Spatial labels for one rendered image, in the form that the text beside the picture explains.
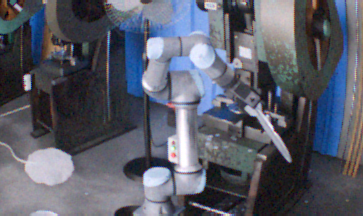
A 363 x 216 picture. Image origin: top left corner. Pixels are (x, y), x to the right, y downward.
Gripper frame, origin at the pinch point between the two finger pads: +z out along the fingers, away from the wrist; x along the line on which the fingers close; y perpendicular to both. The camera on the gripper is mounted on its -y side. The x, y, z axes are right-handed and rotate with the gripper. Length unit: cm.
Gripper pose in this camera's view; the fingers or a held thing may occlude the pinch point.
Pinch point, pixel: (259, 112)
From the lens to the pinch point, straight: 181.5
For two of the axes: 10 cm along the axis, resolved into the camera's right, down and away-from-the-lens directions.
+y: -4.7, -3.4, 8.2
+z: 6.2, 5.3, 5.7
